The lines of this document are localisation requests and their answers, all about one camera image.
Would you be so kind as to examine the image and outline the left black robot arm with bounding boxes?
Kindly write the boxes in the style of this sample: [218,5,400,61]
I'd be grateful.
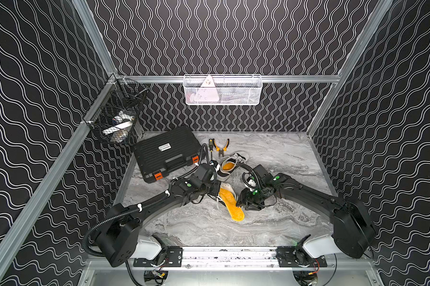
[82,144,221,267]

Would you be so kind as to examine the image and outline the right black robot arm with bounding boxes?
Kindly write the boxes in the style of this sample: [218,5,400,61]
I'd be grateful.
[236,163,376,265]

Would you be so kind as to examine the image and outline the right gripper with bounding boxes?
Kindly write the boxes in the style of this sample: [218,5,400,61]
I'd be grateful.
[233,185,267,209]

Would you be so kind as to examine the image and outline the black canvas sneaker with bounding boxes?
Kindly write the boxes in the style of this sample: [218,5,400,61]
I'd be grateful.
[216,182,237,207]
[217,151,249,181]

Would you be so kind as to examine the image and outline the white wire wall basket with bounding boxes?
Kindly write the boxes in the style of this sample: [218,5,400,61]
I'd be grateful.
[183,74,263,106]

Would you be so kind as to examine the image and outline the yellow black screwdriver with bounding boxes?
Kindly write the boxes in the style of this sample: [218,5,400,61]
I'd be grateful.
[209,138,215,155]

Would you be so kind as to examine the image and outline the black wire wall basket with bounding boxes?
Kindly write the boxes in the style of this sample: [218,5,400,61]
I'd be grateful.
[87,79,150,145]

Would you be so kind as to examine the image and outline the orange insole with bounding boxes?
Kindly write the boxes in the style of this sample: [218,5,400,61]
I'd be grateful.
[222,161,236,172]
[219,188,245,222]

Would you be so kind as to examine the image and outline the pink triangle card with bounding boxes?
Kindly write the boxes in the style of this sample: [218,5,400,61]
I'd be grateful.
[200,75,216,88]

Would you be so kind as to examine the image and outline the orange handled pliers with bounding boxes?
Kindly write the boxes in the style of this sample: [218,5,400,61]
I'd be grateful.
[214,139,230,158]

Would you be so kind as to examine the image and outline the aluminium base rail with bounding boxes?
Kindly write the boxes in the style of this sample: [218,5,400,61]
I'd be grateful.
[131,246,328,270]

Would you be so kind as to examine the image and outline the white items in black basket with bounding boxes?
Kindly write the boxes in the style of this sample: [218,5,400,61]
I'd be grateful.
[102,111,136,143]

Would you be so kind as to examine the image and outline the black plastic tool case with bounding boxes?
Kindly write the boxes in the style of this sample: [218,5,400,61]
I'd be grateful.
[134,126,201,184]

